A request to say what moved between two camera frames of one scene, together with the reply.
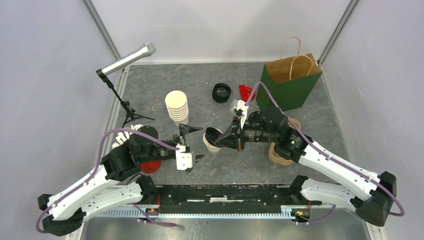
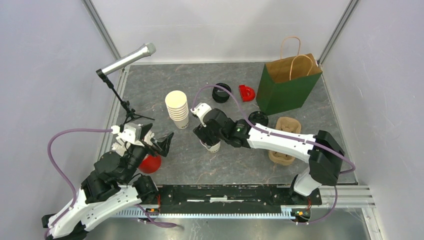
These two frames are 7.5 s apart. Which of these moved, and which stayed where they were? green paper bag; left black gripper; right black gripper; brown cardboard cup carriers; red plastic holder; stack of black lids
Moved: left black gripper; right black gripper
Stayed: red plastic holder; green paper bag; brown cardboard cup carriers; stack of black lids
